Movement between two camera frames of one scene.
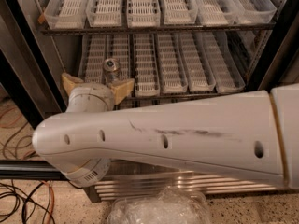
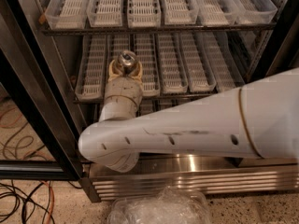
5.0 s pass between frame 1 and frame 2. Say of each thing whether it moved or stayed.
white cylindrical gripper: moved
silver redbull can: moved
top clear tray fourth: stayed
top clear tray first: stayed
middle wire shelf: stayed
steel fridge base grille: stayed
